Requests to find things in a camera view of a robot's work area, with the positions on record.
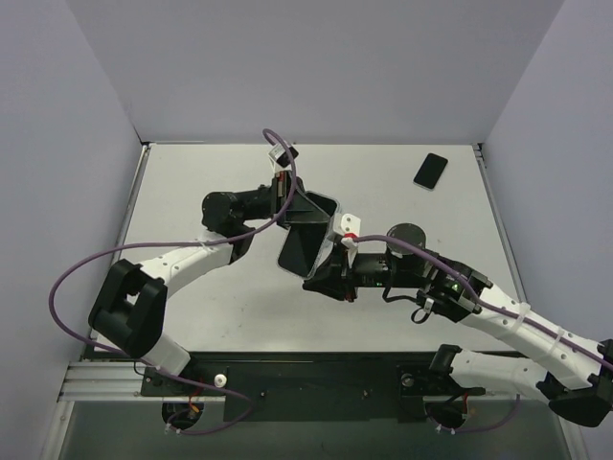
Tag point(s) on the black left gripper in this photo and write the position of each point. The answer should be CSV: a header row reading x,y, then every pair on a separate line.
x,y
283,196

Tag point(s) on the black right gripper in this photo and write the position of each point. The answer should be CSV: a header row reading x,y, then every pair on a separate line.
x,y
346,267

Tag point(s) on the black smartphone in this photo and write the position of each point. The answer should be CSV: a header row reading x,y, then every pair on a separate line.
x,y
301,248
430,171

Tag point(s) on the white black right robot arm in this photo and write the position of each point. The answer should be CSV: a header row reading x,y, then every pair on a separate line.
x,y
572,375

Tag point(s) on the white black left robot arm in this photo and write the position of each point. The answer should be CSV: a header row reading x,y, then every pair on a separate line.
x,y
130,308

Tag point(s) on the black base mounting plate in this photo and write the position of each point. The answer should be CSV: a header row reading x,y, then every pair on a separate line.
x,y
327,386

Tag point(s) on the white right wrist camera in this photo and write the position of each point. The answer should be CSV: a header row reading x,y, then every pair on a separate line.
x,y
347,227

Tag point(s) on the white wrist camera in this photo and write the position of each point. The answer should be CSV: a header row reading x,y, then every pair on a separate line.
x,y
347,227
279,158

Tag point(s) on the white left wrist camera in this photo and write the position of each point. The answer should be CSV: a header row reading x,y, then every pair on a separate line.
x,y
279,158

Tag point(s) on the aluminium frame rail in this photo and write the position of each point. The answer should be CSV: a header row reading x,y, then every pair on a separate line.
x,y
89,381

